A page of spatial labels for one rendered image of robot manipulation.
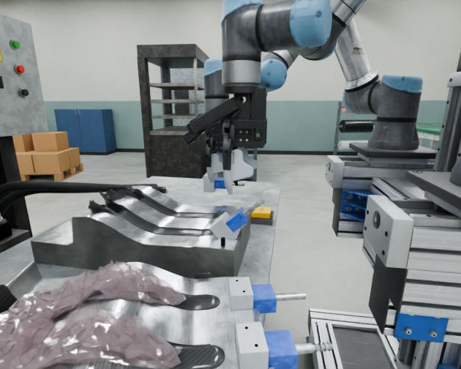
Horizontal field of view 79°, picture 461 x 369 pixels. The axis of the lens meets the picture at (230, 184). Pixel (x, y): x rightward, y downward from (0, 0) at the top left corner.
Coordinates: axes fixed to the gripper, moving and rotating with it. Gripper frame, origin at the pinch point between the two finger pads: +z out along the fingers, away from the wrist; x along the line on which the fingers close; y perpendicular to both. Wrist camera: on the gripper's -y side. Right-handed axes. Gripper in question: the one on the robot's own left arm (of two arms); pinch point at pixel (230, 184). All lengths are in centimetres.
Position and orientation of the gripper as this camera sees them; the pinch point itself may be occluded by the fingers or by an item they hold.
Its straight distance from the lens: 61.2
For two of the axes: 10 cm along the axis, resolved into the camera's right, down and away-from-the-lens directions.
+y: 9.8, 0.6, -1.9
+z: 0.0, 9.6, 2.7
